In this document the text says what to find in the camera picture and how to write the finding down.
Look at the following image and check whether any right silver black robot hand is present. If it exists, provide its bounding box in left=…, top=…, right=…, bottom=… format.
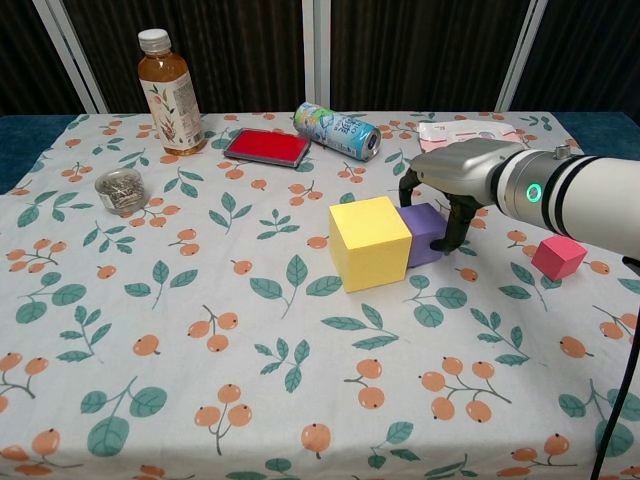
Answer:
left=398, top=138, right=524, bottom=254

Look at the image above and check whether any purple cube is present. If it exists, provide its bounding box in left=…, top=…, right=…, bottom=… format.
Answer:
left=398, top=202, right=449, bottom=270

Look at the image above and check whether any large yellow foam cube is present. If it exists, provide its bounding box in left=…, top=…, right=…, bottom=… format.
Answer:
left=328, top=195, right=413, bottom=294

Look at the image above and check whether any small red foam cube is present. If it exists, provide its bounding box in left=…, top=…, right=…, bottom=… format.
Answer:
left=530, top=235, right=588, bottom=282

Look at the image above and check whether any pink wet wipes pack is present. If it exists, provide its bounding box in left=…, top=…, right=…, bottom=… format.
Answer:
left=417, top=119, right=535, bottom=154

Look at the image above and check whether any dark ribbed partition panel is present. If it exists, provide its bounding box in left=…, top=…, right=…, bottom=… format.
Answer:
left=0, top=0, right=86, bottom=116
left=59, top=0, right=306, bottom=114
left=509, top=0, right=640, bottom=114
left=329, top=0, right=531, bottom=112

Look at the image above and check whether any blue green drink can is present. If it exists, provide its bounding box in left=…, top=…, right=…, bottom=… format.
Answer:
left=292, top=101, right=382, bottom=162

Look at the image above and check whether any red ink pad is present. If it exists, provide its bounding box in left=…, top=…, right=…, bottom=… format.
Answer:
left=222, top=127, right=312, bottom=169

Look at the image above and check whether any floral fruit print tablecloth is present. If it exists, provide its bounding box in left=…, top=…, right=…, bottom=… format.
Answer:
left=0, top=112, right=640, bottom=480

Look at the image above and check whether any amber tea bottle white cap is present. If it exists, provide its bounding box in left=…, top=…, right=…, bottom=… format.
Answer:
left=137, top=28, right=209, bottom=157

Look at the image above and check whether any clear jar of metal pins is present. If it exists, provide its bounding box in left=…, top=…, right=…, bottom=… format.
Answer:
left=94, top=167, right=147, bottom=217

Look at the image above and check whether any white partition frame post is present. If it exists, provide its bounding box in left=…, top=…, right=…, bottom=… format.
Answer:
left=29, top=0, right=109, bottom=114
left=301, top=0, right=332, bottom=112
left=493, top=0, right=550, bottom=113

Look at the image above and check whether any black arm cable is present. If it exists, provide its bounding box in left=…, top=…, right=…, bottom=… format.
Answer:
left=589, top=254, right=640, bottom=480

